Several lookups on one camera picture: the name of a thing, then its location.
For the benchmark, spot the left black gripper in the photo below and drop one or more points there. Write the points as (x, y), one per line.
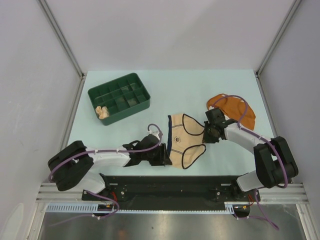
(163, 159)

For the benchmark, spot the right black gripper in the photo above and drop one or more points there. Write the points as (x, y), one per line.
(206, 139)

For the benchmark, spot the beige navy-trimmed underwear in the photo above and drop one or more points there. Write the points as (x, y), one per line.
(185, 140)

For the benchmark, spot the peach boxer underwear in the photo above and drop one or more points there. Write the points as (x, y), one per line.
(102, 112)

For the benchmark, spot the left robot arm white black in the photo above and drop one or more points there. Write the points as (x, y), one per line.
(78, 166)

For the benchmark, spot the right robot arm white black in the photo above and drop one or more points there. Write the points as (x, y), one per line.
(274, 161)

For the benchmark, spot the orange brown underwear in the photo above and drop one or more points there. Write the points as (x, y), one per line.
(233, 108)

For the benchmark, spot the green compartment tray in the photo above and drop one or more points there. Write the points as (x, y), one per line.
(122, 97)

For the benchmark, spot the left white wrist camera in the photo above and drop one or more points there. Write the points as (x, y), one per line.
(153, 132)

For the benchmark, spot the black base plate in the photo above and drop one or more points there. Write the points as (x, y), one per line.
(172, 192)

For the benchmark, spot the white slotted cable duct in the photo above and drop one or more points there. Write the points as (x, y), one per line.
(225, 208)

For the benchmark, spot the right aluminium frame post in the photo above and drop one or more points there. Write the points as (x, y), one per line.
(279, 35)

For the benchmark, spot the aluminium frame post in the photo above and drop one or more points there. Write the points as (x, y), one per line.
(279, 35)
(49, 15)

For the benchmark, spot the left aluminium frame post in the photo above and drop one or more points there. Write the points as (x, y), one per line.
(49, 15)

